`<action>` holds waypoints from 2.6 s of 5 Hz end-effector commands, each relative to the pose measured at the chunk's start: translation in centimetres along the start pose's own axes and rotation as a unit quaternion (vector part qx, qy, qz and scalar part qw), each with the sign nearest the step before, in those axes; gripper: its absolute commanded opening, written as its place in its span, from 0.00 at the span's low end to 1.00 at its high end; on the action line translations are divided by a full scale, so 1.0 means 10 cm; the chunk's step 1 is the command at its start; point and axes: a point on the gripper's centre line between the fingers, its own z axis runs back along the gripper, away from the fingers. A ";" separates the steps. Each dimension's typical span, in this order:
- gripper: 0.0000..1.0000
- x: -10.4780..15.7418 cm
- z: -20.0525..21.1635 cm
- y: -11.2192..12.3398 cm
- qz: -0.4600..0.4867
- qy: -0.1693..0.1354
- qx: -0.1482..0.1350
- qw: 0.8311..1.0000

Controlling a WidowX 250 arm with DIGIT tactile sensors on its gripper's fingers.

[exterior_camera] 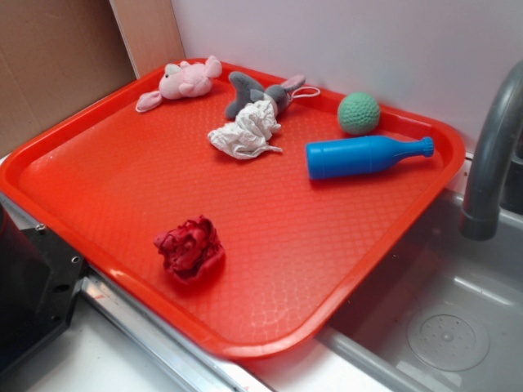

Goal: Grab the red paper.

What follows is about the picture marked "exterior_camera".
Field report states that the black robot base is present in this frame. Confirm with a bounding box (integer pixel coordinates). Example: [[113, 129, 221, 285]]
[[1, 208, 85, 377]]

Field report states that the brown cardboard panel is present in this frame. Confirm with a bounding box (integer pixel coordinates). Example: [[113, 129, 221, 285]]
[[1, 1, 135, 156]]

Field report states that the grey faucet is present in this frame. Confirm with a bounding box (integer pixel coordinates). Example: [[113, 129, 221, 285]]
[[459, 62, 522, 241]]

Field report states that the pink plush toy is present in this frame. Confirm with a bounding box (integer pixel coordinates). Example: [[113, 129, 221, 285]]
[[135, 56, 222, 113]]

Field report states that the grey plastic sink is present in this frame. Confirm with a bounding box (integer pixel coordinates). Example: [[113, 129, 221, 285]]
[[316, 142, 523, 392]]

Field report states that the grey plush shark toy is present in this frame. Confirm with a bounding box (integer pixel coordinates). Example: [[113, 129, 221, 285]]
[[225, 71, 320, 120]]

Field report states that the silver metal rail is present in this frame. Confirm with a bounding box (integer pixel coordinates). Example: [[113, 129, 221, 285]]
[[0, 191, 270, 392]]

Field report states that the blue plastic bottle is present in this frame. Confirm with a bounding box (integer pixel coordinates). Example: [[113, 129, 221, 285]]
[[306, 136, 435, 180]]

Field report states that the green knitted ball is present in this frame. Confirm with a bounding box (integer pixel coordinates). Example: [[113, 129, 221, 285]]
[[337, 91, 381, 136]]

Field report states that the crumpled white paper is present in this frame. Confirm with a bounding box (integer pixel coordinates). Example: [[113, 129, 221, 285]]
[[208, 100, 283, 160]]

